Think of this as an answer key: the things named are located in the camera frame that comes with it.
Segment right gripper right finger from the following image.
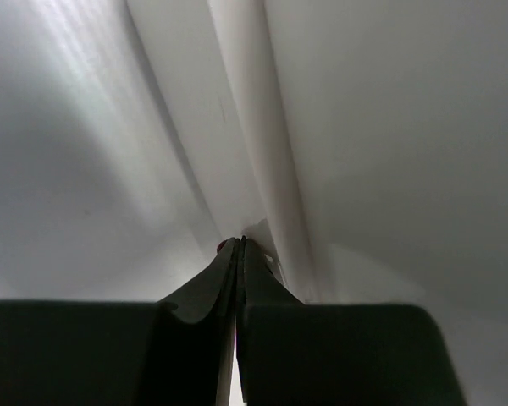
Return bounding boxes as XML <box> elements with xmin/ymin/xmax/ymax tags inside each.
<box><xmin>236</xmin><ymin>238</ymin><xmax>466</xmax><ymax>405</ymax></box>

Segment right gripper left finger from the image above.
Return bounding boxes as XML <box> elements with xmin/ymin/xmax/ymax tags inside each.
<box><xmin>0</xmin><ymin>238</ymin><xmax>240</xmax><ymax>405</ymax></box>

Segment white drawer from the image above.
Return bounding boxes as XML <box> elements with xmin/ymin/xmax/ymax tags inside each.
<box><xmin>122</xmin><ymin>0</ymin><xmax>289</xmax><ymax>305</ymax></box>

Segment white drawer cabinet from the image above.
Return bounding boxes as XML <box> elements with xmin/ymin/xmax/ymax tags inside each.
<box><xmin>209</xmin><ymin>1</ymin><xmax>508</xmax><ymax>405</ymax></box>

